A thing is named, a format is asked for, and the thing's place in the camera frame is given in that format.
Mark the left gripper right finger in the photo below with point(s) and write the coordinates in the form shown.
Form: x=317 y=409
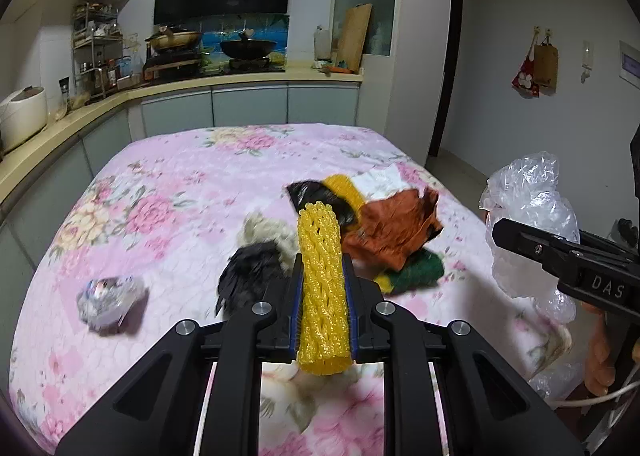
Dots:
x=446 y=389

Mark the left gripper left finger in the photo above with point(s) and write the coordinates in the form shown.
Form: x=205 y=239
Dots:
x=197 y=390

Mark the clear plastic bag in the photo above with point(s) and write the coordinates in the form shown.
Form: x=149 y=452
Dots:
x=525 y=213

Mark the yellow foam fruit net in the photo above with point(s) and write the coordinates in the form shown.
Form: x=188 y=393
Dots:
x=324 y=342

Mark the right hand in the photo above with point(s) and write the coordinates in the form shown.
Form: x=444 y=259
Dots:
x=599 y=370

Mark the silver foil wrapper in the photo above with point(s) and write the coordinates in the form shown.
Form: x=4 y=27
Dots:
x=103 y=304

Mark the dark feather tuft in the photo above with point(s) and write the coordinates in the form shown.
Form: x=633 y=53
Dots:
x=247 y=276

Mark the green yellow scouring sponge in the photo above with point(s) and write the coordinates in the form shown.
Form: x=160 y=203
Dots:
x=422 y=269

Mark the pink floral tablecloth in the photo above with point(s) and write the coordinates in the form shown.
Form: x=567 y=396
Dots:
x=50 y=390

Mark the brown crumpled paper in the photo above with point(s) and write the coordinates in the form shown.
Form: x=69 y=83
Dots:
x=390 y=230

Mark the beige crumpled paper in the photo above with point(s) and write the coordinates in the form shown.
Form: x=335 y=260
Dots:
x=257 y=228

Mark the red hanging cloth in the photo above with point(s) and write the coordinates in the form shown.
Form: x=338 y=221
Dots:
x=524 y=81

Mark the hanging brown board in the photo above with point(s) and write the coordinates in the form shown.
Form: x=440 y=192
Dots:
x=546 y=65

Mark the white crumpled tissue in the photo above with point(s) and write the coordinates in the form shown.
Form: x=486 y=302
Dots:
x=380 y=183

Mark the black crumpled plastic bag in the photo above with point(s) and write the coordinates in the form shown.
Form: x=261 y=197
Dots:
x=306 y=192

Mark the white rice cooker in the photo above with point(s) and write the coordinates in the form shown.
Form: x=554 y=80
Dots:
x=23 y=114

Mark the wooden cutting board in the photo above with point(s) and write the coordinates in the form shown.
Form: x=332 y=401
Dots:
x=353 y=35

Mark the white plastic bottle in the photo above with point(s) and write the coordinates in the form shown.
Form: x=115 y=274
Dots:
x=322 y=44

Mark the brass coloured pan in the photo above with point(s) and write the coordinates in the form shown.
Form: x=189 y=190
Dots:
x=169 y=40

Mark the black wok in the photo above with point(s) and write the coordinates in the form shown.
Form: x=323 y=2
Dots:
x=246 y=49

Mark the metal spice rack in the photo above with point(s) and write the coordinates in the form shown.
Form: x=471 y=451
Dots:
x=96 y=48

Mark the wall notice panel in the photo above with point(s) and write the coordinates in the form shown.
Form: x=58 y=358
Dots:
x=630 y=64

